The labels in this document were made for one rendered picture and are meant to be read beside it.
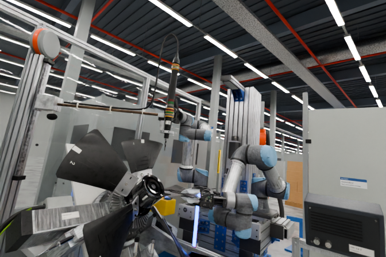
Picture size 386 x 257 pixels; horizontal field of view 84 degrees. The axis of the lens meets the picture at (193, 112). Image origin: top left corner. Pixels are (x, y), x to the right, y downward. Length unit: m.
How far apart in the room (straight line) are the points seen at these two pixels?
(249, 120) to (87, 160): 1.37
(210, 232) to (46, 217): 1.23
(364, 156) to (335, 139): 0.27
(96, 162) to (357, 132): 2.32
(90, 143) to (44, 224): 0.30
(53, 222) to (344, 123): 2.46
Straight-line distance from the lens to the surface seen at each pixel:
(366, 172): 2.59
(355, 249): 1.15
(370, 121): 2.64
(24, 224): 0.89
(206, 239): 1.88
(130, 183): 0.99
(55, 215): 0.93
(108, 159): 0.96
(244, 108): 1.96
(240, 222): 1.13
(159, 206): 1.52
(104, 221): 0.79
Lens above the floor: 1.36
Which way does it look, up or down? 12 degrees up
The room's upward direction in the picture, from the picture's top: 6 degrees clockwise
